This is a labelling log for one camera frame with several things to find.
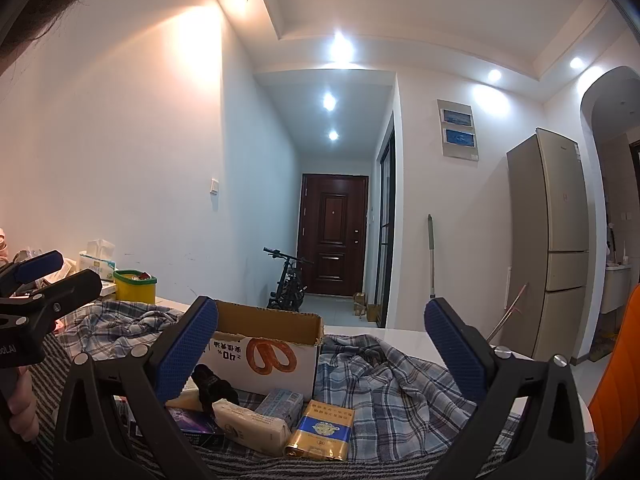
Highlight dark red entrance door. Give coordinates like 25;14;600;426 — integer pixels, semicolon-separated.
297;173;369;298

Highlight person's left hand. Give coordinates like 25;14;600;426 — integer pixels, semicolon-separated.
7;366;41;442

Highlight blue plaid cloth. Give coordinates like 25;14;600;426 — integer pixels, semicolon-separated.
57;300;526;463

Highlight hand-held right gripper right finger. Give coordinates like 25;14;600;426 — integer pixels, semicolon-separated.
424;297;586;480

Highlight thin wooden stick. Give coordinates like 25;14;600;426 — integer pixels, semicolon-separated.
485;282;528;343

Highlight small floor cardboard boxes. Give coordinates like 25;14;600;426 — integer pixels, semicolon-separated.
352;291;383;322

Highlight light blue packet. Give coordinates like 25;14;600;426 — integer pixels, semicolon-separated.
255;388;305;431

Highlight cream white box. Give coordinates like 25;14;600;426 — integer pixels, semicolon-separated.
165;380;213;413

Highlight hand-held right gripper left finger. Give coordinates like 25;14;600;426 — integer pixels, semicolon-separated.
52;296;221;480

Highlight grey mop handle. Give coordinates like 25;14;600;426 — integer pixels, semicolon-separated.
426;214;438;301

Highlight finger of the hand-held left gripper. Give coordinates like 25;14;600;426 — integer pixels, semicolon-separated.
0;268;103;333
0;250;64;296

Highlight white packet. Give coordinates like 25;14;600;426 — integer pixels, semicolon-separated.
212;398;292;457

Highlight purple box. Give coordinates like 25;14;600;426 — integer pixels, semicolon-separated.
167;406;226;448

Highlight grey wall electrical panel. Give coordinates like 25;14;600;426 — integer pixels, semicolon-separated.
436;99;479;162

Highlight cardboard box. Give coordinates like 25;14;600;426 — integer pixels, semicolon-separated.
192;300;325;401

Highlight white vanity cabinet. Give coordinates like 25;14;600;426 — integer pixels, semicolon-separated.
600;262;632;316

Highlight black framed sliding door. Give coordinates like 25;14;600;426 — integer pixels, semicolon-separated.
372;127;396;328

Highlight beige refrigerator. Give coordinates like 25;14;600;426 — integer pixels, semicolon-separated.
506;127;592;363

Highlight yellow plastic container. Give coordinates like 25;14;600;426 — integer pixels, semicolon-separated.
113;269;157;305

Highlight black bicycle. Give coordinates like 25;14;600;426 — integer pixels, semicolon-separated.
263;247;315;313

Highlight black fabric strap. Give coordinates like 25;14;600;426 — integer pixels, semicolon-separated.
192;364;240;411

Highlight yellow rectangular box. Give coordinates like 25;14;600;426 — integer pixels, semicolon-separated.
284;400;356;462

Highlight white tissue pack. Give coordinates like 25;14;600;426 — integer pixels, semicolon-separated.
78;239;117;281

